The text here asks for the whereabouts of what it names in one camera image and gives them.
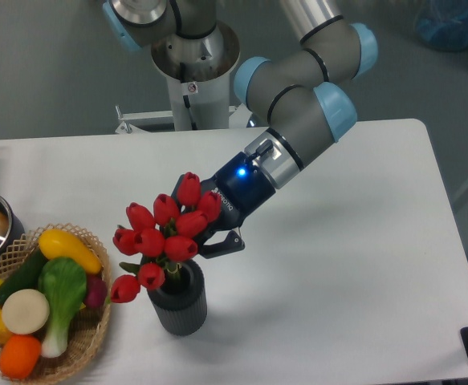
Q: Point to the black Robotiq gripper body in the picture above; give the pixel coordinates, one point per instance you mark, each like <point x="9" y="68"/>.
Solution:
<point x="242" y="188"/>

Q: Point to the purple red onion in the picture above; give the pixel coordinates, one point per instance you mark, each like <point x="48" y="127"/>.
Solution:
<point x="96" y="292"/>

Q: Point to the yellow squash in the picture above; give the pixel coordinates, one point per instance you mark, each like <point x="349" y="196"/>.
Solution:
<point x="54" y="243"/>

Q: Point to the green bok choy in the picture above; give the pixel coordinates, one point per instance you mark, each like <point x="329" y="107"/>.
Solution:
<point x="63" y="282"/>

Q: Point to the orange fruit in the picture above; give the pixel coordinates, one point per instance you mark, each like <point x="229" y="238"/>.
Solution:
<point x="19" y="356"/>

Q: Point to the red tulip bouquet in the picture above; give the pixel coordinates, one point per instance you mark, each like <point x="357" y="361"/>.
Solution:
<point x="166" y="236"/>

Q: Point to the woven wicker basket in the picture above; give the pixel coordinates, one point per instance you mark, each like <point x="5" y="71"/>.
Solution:
<point x="88" y="328"/>

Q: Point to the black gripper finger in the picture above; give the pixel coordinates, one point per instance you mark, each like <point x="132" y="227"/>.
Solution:
<point x="176" y="189"/>
<point x="232" y="243"/>

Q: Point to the dark grey ribbed vase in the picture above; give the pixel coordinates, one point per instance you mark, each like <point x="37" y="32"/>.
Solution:
<point x="181" y="306"/>

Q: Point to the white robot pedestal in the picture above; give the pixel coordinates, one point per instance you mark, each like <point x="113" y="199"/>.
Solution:
<point x="197" y="73"/>

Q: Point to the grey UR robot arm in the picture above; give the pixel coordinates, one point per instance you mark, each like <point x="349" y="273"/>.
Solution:
<point x="297" y="98"/>

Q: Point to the blue plastic bag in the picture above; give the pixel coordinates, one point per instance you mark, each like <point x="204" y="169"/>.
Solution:
<point x="443" y="25"/>

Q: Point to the white round radish slice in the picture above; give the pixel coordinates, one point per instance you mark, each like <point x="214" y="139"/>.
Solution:
<point x="25" y="311"/>

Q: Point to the green cucumber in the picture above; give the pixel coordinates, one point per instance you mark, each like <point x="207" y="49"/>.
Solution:
<point x="24" y="277"/>

